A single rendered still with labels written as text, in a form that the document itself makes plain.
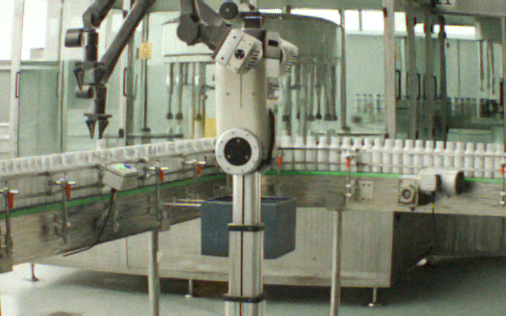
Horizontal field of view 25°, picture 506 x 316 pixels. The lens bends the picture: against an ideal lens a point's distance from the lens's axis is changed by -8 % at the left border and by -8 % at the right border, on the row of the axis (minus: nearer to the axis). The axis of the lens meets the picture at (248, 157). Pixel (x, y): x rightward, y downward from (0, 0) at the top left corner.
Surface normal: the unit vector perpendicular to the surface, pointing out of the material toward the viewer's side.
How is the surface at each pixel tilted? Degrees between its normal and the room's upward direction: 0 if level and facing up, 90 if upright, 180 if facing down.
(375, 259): 90
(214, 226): 90
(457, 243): 90
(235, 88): 90
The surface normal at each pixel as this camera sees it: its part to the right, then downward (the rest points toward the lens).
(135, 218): 0.96, 0.03
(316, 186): -0.15, 0.04
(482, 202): -0.57, 0.04
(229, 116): -0.29, 0.23
